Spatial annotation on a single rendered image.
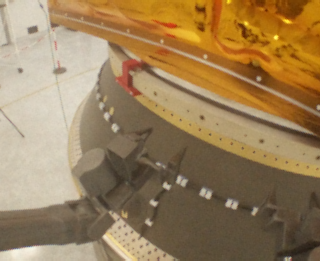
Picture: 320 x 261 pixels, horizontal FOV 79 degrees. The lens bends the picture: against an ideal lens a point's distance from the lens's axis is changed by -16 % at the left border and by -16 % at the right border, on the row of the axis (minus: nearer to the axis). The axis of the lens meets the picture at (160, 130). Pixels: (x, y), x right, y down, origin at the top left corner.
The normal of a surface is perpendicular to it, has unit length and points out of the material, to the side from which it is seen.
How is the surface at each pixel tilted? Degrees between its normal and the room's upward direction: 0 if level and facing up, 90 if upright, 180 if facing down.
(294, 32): 60
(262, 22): 65
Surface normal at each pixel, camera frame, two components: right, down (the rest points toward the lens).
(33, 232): 0.69, 0.16
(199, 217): -0.40, 0.11
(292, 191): -0.20, 0.17
